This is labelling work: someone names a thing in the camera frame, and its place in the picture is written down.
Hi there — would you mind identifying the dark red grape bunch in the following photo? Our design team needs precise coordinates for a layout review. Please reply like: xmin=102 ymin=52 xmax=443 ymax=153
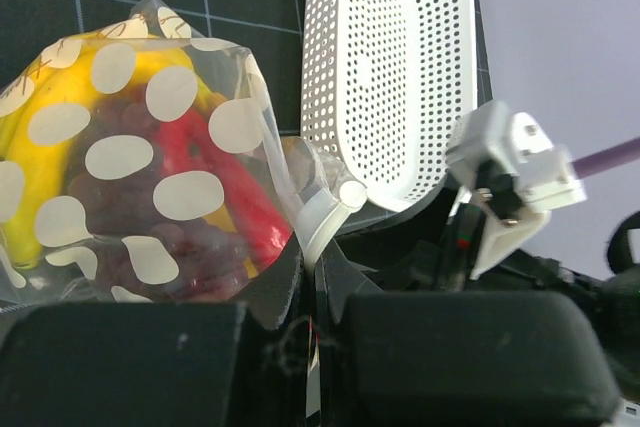
xmin=65 ymin=85 xmax=250 ymax=301

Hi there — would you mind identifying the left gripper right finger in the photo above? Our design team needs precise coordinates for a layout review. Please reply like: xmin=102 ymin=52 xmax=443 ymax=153
xmin=314 ymin=251 xmax=622 ymax=426

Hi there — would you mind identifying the polka dot zip bag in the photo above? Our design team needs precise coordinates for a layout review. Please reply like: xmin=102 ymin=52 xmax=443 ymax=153
xmin=1 ymin=0 xmax=367 ymax=308

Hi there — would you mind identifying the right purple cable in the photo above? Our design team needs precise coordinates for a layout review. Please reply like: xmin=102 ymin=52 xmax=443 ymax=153
xmin=572 ymin=135 xmax=640 ymax=179

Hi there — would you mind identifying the yellow banana bunch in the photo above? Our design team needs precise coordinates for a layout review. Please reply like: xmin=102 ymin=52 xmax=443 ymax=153
xmin=1 ymin=33 xmax=195 ymax=270

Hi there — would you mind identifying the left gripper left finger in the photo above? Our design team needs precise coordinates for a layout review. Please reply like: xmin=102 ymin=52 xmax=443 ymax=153
xmin=1 ymin=240 xmax=306 ymax=426

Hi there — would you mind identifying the white perforated plastic basket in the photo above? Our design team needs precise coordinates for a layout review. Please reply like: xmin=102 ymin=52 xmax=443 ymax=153
xmin=300 ymin=0 xmax=477 ymax=212

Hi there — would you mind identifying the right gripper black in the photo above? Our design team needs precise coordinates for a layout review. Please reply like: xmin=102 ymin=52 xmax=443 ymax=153
xmin=338 ymin=189 xmax=639 ymax=387

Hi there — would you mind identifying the red chili pepper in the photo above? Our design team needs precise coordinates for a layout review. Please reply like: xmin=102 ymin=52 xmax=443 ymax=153
xmin=154 ymin=110 xmax=292 ymax=276

